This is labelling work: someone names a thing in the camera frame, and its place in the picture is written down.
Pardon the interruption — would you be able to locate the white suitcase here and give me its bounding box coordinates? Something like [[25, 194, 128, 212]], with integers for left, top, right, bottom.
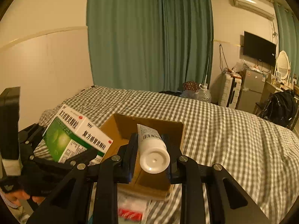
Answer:
[[218, 73, 242, 109]]

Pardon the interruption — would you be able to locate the green curtain left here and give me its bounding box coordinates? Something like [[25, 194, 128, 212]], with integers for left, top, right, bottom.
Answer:
[[87, 0, 213, 91]]

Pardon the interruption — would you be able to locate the black backpack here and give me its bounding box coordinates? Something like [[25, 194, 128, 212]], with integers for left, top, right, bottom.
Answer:
[[258, 90, 298, 130]]

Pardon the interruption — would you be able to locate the clear water jug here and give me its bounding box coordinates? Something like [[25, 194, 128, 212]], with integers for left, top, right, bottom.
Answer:
[[195, 83, 211, 103]]

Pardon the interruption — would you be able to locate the white vanity desk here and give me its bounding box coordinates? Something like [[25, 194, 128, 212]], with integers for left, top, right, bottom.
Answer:
[[259, 81, 293, 103]]

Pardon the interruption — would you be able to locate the person's left hand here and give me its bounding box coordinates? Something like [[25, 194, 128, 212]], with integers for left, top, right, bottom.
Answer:
[[4, 190, 45, 207]]

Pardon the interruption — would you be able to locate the white air conditioner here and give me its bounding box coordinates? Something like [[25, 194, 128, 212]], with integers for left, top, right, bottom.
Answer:
[[233, 0, 275, 20]]

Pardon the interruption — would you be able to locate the white cream tube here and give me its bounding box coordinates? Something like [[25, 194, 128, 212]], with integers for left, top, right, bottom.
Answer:
[[137, 124, 170, 174]]

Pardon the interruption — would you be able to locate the checkered bed quilt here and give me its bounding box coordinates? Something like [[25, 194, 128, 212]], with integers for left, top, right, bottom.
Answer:
[[32, 85, 299, 224]]

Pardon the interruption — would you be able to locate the brown patterned bag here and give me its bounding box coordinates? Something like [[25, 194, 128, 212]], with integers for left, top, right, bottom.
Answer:
[[183, 81, 200, 92]]

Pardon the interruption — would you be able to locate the green curtain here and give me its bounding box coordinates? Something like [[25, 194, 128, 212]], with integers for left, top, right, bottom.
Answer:
[[87, 0, 213, 91], [274, 2, 299, 78]]

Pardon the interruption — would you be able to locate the grey mini fridge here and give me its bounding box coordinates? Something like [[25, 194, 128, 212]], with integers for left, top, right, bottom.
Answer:
[[237, 69, 265, 113]]

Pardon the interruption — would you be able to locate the green white medicine box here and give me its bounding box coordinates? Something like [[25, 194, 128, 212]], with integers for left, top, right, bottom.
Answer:
[[43, 104, 113, 166]]

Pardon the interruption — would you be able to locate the clear floss pick jar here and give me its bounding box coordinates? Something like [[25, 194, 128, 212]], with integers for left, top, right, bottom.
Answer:
[[118, 191, 151, 223]]

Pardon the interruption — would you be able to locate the green curtain right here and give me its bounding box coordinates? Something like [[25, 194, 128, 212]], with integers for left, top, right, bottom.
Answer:
[[274, 2, 299, 78]]

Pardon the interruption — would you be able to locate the white oval vanity mirror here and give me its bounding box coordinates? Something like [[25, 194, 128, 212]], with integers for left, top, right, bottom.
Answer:
[[276, 51, 290, 80]]

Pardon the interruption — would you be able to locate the black wall television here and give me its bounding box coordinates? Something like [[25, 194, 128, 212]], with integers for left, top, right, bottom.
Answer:
[[243, 31, 276, 67]]

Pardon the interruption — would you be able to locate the brown cardboard box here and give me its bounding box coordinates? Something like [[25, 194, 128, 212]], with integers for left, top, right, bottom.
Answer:
[[100, 113, 184, 201]]

